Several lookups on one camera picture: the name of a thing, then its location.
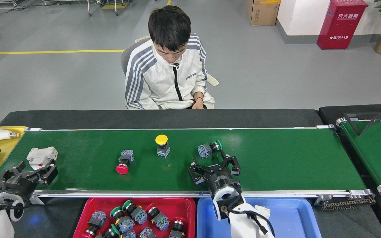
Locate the long black foam pad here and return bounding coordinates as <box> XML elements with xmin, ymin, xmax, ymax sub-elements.
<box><xmin>0</xmin><ymin>109</ymin><xmax>323</xmax><ymax>129</ymax></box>

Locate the yellow push button switch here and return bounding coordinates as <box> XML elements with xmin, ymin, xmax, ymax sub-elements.
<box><xmin>155</xmin><ymin>134</ymin><xmax>171</xmax><ymax>158</ymax></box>

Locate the red plastic tray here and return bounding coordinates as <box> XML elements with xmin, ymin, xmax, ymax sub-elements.
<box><xmin>73</xmin><ymin>197</ymin><xmax>196</xmax><ymax>238</ymax></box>

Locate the red push button switch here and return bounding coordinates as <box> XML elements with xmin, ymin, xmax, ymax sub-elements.
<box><xmin>81</xmin><ymin>211</ymin><xmax>107</xmax><ymax>238</ymax></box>
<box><xmin>169</xmin><ymin>217</ymin><xmax>187</xmax><ymax>238</ymax></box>
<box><xmin>139</xmin><ymin>227</ymin><xmax>156</xmax><ymax>238</ymax></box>
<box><xmin>115</xmin><ymin>149</ymin><xmax>135</xmax><ymax>175</ymax></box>
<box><xmin>145</xmin><ymin>203</ymin><xmax>170</xmax><ymax>231</ymax></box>

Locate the red fire extinguisher cabinet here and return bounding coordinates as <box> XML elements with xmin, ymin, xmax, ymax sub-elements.
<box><xmin>317</xmin><ymin>0</ymin><xmax>369</xmax><ymax>50</ymax></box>

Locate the grey office chair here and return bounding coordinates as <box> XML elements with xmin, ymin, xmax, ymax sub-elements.
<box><xmin>121</xmin><ymin>36</ymin><xmax>220</xmax><ymax>87</ymax></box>

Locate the blue plastic tray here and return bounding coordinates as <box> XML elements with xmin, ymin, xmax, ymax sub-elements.
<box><xmin>196</xmin><ymin>197</ymin><xmax>322</xmax><ymax>238</ymax></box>

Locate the person's left hand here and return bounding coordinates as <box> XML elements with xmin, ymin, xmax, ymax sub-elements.
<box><xmin>191</xmin><ymin>98</ymin><xmax>207</xmax><ymax>110</ymax></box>

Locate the white circuit breaker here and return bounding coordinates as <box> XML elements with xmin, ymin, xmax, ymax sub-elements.
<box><xmin>27</xmin><ymin>147</ymin><xmax>59</xmax><ymax>171</ymax></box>
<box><xmin>255</xmin><ymin>205</ymin><xmax>271</xmax><ymax>218</ymax></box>

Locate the person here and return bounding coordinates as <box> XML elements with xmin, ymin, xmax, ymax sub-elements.
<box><xmin>124</xmin><ymin>5</ymin><xmax>215</xmax><ymax>110</ymax></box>

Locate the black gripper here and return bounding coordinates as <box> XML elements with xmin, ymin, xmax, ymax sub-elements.
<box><xmin>188</xmin><ymin>150</ymin><xmax>242</xmax><ymax>195</ymax></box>
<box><xmin>0</xmin><ymin>161</ymin><xmax>59</xmax><ymax>200</ymax></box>

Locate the long green conveyor belt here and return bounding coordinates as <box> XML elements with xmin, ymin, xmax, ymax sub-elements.
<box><xmin>0</xmin><ymin>125</ymin><xmax>375</xmax><ymax>200</ymax></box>

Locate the black guide bracket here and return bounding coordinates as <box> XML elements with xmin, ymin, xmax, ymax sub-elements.
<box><xmin>344</xmin><ymin>112</ymin><xmax>376</xmax><ymax>137</ymax></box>

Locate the black drive chain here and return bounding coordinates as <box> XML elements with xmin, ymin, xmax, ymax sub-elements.
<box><xmin>319</xmin><ymin>197</ymin><xmax>375</xmax><ymax>211</ymax></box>

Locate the short black foam pad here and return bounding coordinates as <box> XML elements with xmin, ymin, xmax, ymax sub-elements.
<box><xmin>319</xmin><ymin>103</ymin><xmax>381</xmax><ymax>124</ymax></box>

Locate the brown cardboard box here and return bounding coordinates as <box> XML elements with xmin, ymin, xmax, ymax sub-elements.
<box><xmin>246</xmin><ymin>0</ymin><xmax>281</xmax><ymax>26</ymax></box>

